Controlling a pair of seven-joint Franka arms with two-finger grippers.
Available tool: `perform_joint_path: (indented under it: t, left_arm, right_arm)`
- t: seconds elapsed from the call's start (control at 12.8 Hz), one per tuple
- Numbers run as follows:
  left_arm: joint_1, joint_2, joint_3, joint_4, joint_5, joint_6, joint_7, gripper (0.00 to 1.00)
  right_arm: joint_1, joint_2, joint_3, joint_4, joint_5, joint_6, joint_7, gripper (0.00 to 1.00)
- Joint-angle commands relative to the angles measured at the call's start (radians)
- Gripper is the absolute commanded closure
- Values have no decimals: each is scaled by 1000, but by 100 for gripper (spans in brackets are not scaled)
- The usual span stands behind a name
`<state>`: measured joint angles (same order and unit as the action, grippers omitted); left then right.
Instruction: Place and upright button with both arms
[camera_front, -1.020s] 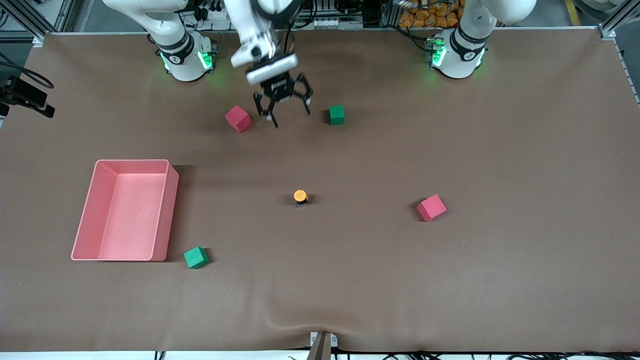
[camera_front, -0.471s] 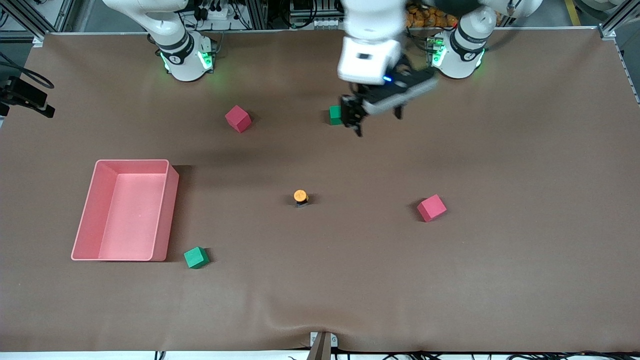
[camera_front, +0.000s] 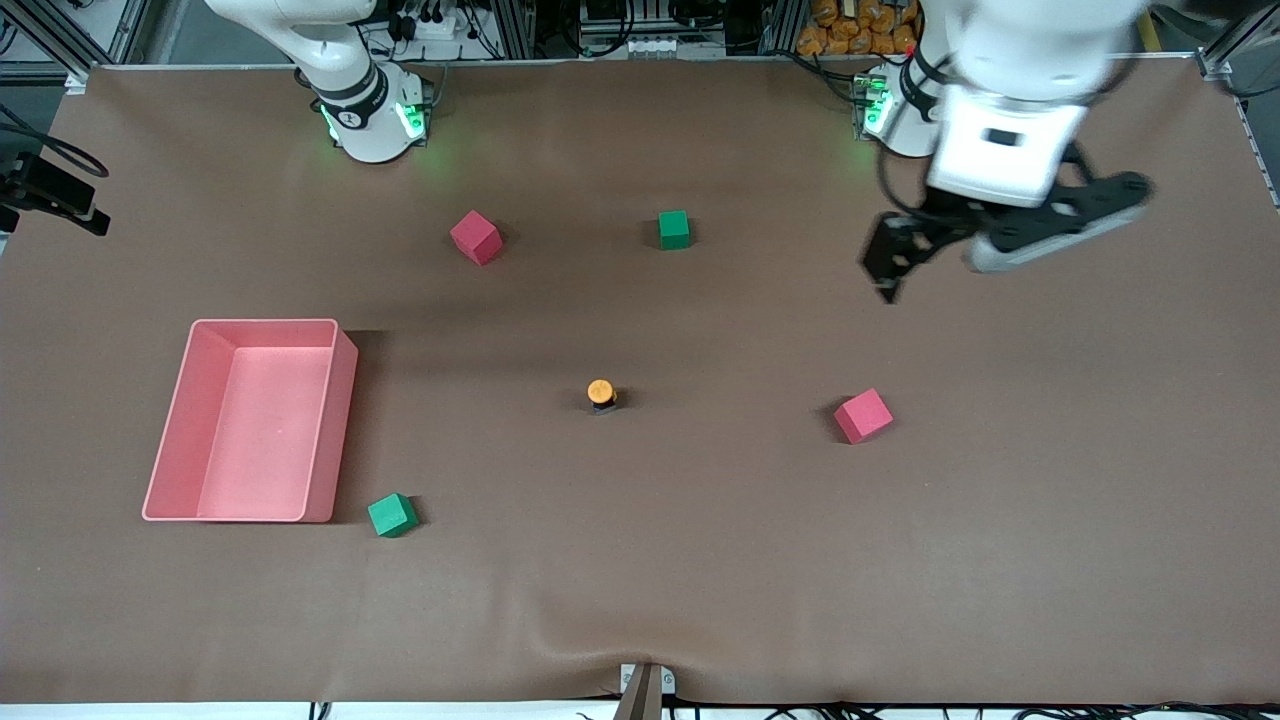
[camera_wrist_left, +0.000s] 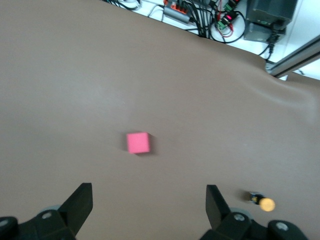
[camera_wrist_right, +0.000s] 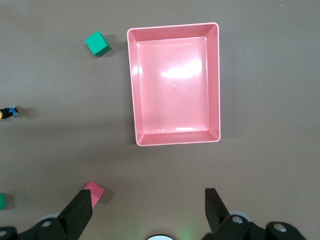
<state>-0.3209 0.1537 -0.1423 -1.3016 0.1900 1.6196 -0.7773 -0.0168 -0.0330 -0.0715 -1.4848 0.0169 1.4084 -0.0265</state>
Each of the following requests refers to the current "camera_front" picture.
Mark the pink foam cube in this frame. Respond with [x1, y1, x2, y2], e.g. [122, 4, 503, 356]
[449, 210, 504, 267]
[833, 388, 895, 445]

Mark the orange packaged snack pile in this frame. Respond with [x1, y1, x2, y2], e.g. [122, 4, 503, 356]
[797, 0, 919, 58]

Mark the pink plastic tray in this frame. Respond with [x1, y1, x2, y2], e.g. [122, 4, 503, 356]
[141, 318, 359, 524]

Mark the silver electronics rack box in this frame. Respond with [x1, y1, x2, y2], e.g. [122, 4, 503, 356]
[578, 0, 728, 59]

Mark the brown table cover sheet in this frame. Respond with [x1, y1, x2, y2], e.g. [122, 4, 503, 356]
[0, 55, 1280, 706]

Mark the white power strip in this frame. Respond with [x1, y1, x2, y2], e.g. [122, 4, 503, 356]
[393, 8, 463, 43]

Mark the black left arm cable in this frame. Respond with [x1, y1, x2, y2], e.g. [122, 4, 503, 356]
[876, 50, 941, 219]

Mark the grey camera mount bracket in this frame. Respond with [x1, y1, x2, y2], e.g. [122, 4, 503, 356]
[615, 663, 677, 720]

